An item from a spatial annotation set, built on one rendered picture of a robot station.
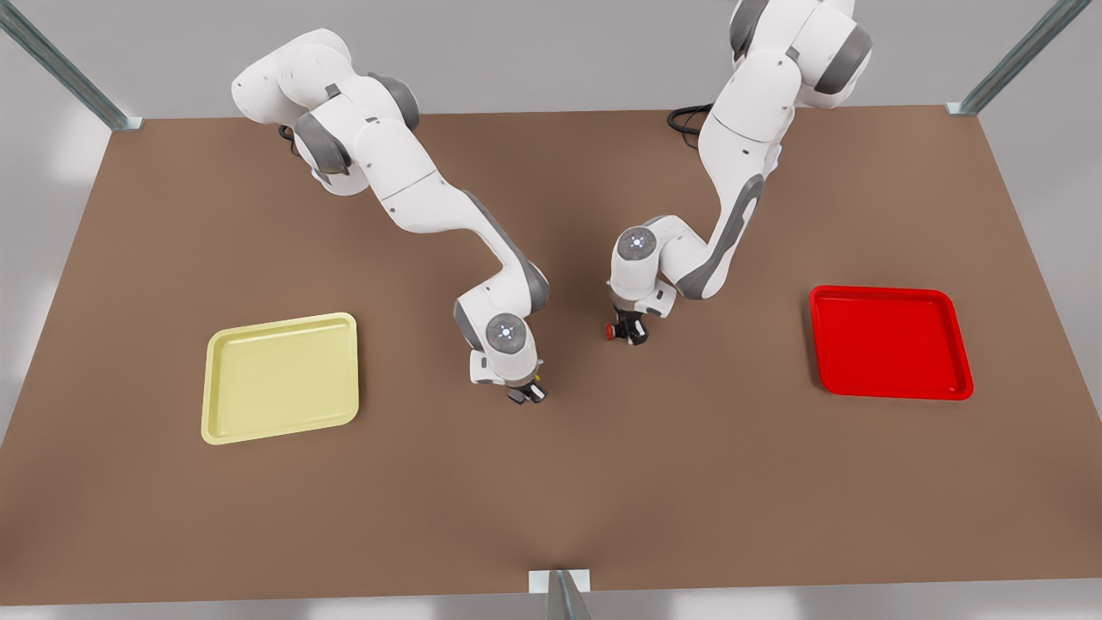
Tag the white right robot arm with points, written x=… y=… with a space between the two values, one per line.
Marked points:
x=405 y=185

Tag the red tray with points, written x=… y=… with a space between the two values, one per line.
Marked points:
x=889 y=342

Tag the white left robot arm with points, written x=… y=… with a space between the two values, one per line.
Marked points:
x=740 y=129

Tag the yellow tray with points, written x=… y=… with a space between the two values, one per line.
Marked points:
x=281 y=377

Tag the silver frame post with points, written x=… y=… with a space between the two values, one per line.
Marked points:
x=561 y=594
x=1016 y=58
x=65 y=67

